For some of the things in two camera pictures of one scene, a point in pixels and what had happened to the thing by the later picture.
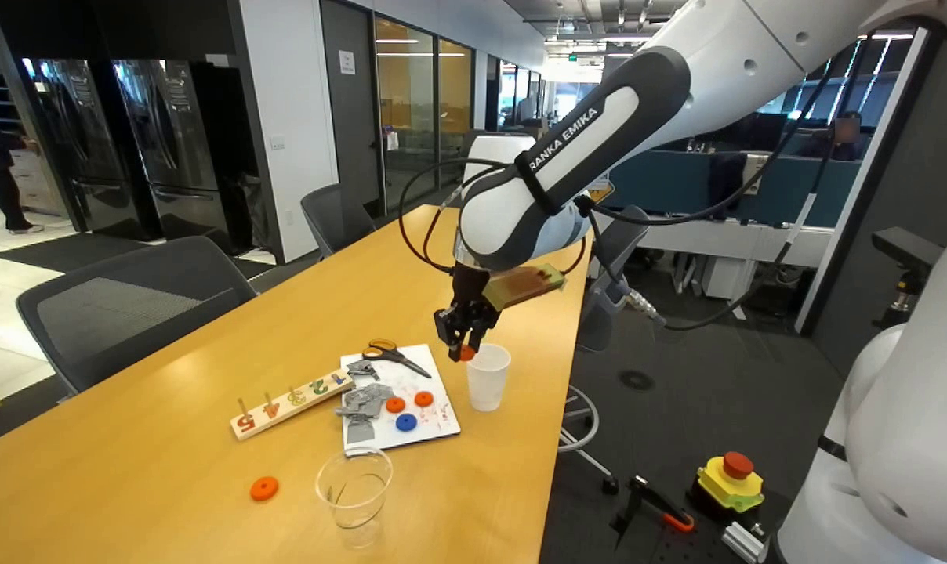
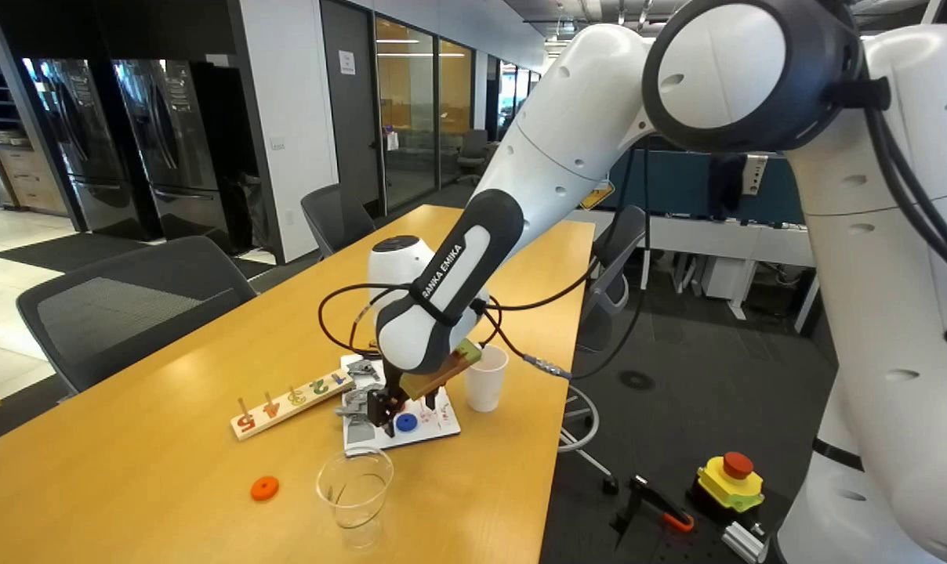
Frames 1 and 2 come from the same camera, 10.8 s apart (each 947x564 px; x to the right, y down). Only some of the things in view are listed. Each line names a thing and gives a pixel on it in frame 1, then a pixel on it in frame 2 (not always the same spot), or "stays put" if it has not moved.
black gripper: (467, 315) -> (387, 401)
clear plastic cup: (353, 486) stays put
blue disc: (405, 425) stays put
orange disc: (266, 486) stays put
